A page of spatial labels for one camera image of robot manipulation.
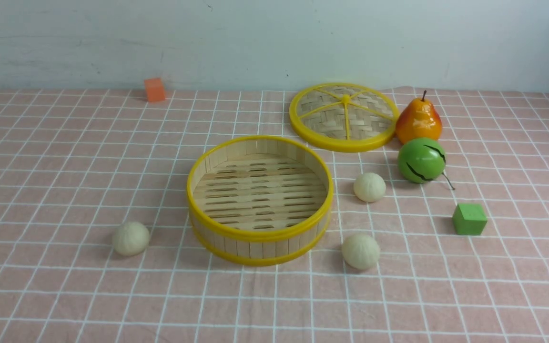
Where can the white bun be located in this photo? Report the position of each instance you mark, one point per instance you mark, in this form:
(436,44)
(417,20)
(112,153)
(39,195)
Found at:
(361,251)
(369,187)
(130,238)

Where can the bamboo steamer tray yellow rim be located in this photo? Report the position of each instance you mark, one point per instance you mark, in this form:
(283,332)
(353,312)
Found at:
(259,200)

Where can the woven bamboo steamer lid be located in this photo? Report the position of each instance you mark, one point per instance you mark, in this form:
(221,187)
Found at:
(343,117)

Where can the orange foam cube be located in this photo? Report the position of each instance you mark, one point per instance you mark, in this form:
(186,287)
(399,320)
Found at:
(154,89)

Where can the green toy watermelon ball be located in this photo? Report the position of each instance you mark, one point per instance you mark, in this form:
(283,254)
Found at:
(421,160)

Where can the orange yellow toy pear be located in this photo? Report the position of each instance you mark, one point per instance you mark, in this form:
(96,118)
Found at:
(419,120)

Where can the green foam cube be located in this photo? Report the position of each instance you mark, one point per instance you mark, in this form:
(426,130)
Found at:
(469,219)

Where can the pink checkered tablecloth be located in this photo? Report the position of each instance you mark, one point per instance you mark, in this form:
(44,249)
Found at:
(76,164)

